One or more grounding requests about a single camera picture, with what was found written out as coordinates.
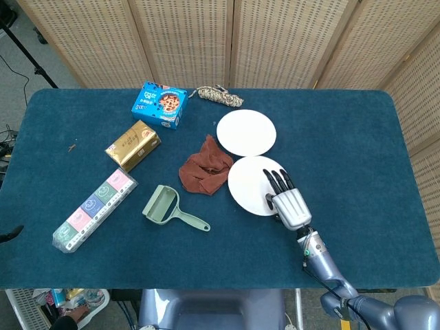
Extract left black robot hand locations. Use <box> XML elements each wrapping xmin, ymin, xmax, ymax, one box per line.
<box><xmin>0</xmin><ymin>225</ymin><xmax>25</xmax><ymax>245</ymax></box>

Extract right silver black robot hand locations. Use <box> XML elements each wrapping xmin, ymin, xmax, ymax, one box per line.
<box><xmin>263</xmin><ymin>168</ymin><xmax>313</xmax><ymax>230</ymax></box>

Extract white round plate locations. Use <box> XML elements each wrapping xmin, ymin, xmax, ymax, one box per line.
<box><xmin>216</xmin><ymin>109</ymin><xmax>278</xmax><ymax>157</ymax></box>
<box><xmin>227</xmin><ymin>155</ymin><xmax>293</xmax><ymax>217</ymax></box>

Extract white plastic basket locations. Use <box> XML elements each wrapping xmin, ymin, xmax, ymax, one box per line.
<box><xmin>5</xmin><ymin>288</ymin><xmax>111</xmax><ymax>330</ymax></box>

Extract dark blue table cloth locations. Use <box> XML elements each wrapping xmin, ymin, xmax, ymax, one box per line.
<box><xmin>0</xmin><ymin>88</ymin><xmax>436</xmax><ymax>292</ymax></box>

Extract clear wrapped pocket tissue multipack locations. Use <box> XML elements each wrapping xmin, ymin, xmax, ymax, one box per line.
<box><xmin>52</xmin><ymin>168</ymin><xmax>139</xmax><ymax>254</ymax></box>

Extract rust brown cloth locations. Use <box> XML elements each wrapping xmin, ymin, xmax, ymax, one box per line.
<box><xmin>178</xmin><ymin>134</ymin><xmax>234</xmax><ymax>196</ymax></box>

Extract blue grey robot torso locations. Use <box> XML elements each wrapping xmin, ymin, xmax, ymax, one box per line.
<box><xmin>137</xmin><ymin>288</ymin><xmax>286</xmax><ymax>330</ymax></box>

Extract green plastic scoop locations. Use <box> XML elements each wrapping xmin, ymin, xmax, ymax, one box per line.
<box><xmin>142</xmin><ymin>184</ymin><xmax>211</xmax><ymax>232</ymax></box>

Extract gold tissue pack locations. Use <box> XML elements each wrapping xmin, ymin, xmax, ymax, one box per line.
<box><xmin>104</xmin><ymin>120</ymin><xmax>162</xmax><ymax>173</ymax></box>

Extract black tripod stand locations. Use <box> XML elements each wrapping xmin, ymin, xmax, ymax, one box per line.
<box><xmin>0</xmin><ymin>16</ymin><xmax>59</xmax><ymax>89</ymax></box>

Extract blue cookie box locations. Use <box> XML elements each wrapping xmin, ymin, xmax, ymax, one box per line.
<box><xmin>131</xmin><ymin>80</ymin><xmax>189</xmax><ymax>131</ymax></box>

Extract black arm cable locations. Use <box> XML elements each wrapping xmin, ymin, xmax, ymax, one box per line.
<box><xmin>301</xmin><ymin>233</ymin><xmax>372</xmax><ymax>330</ymax></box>

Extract coiled beige patterned rope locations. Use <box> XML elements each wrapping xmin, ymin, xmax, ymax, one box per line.
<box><xmin>188</xmin><ymin>84</ymin><xmax>244</xmax><ymax>107</ymax></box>

